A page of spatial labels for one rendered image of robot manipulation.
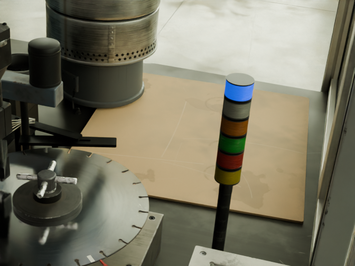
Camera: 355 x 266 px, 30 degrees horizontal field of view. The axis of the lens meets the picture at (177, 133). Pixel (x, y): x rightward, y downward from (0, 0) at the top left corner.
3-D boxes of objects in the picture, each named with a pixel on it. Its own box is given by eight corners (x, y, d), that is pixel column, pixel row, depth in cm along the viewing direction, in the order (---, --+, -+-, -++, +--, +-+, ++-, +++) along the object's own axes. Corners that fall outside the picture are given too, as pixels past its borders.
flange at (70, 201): (12, 184, 111) (11, 171, 110) (78, 179, 114) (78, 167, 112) (12, 225, 102) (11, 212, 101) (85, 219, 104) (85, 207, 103)
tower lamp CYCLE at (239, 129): (249, 126, 111) (251, 110, 109) (244, 139, 107) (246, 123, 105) (222, 121, 111) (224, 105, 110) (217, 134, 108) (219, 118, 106)
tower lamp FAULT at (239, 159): (244, 158, 114) (246, 143, 112) (240, 172, 110) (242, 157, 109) (218, 153, 115) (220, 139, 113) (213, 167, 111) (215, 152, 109)
